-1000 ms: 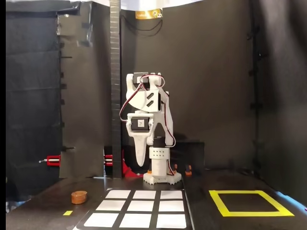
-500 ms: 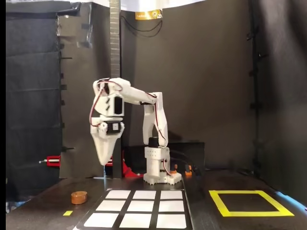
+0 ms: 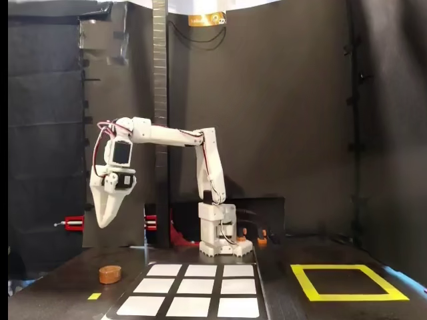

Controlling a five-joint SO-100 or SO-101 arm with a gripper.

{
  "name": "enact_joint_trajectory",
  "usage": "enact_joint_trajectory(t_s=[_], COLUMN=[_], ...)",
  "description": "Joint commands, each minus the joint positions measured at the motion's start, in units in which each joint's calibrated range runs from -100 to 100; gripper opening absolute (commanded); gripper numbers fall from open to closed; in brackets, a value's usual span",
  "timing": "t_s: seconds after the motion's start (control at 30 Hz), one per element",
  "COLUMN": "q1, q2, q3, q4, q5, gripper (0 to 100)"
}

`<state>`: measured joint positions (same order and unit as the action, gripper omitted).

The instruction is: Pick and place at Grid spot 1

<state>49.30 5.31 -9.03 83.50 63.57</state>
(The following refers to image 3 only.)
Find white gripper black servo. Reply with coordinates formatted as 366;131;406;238
89;165;137;229

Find brown cylinder block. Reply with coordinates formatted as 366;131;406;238
98;265;123;285

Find white grid mat black lines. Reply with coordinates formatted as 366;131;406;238
101;262;270;320

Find red clamp with metal screw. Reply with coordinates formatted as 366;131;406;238
53;215;85;232

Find black fabric panel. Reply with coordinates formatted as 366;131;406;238
8;13;86;279

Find grey board panel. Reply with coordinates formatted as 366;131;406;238
79;1;147;248

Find grey ribbed vertical pole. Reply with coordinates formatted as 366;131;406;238
151;0;171;249

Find dark grey backdrop cloth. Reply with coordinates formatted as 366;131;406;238
168;3;354;241

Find orange yellow label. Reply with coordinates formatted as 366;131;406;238
187;12;228;27

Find yellow tape square outline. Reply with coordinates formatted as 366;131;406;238
290;264;410;303

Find dark side curtain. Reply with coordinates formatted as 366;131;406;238
346;0;427;277

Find red black wrist cable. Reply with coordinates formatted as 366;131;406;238
92;120;118;177

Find black hanging cable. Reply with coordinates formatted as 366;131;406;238
167;19;228;51

